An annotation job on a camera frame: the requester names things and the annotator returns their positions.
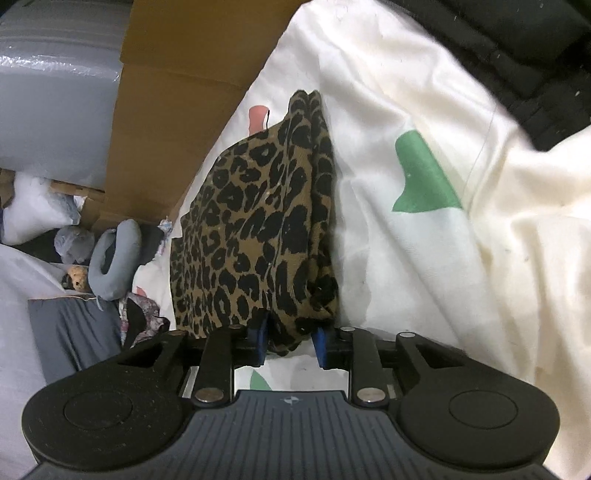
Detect black folded cloth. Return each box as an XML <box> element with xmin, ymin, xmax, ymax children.
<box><xmin>383</xmin><ymin>0</ymin><xmax>591</xmax><ymax>153</ymax></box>

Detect bear printed bed sheet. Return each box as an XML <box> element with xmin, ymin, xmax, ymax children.
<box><xmin>129</xmin><ymin>0</ymin><xmax>591</xmax><ymax>480</ymax></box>

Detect brown cardboard sheet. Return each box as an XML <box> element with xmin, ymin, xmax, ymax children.
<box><xmin>81</xmin><ymin>0</ymin><xmax>315</xmax><ymax>232</ymax></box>

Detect grey-blue neck pillow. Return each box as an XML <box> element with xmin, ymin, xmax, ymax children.
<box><xmin>89</xmin><ymin>219</ymin><xmax>141</xmax><ymax>302</ymax></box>

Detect white pillow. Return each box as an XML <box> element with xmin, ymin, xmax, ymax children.
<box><xmin>2</xmin><ymin>172</ymin><xmax>81</xmax><ymax>246</ymax></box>

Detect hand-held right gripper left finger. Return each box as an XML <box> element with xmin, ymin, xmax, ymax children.
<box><xmin>117</xmin><ymin>310</ymin><xmax>271</xmax><ymax>408</ymax></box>

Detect clear plastic bag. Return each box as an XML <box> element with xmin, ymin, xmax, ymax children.
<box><xmin>54</xmin><ymin>225</ymin><xmax>95</xmax><ymax>265</ymax></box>

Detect teddy bear toy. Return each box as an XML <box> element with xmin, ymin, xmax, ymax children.
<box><xmin>62</xmin><ymin>265</ymin><xmax>90</xmax><ymax>292</ymax></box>

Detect grey pillow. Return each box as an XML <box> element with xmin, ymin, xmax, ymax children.
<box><xmin>28</xmin><ymin>295</ymin><xmax>123</xmax><ymax>384</ymax></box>

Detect leopard print pants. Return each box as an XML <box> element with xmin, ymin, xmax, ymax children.
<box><xmin>168</xmin><ymin>90</ymin><xmax>340</xmax><ymax>356</ymax></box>

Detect black garment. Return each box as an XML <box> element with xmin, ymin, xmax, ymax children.
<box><xmin>119</xmin><ymin>292</ymin><xmax>171</xmax><ymax>349</ymax></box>

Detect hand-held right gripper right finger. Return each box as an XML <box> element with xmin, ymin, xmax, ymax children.
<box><xmin>310</xmin><ymin>325</ymin><xmax>467</xmax><ymax>408</ymax></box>

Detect grey appliance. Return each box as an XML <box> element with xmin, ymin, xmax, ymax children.
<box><xmin>0</xmin><ymin>0</ymin><xmax>134</xmax><ymax>190</ymax></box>

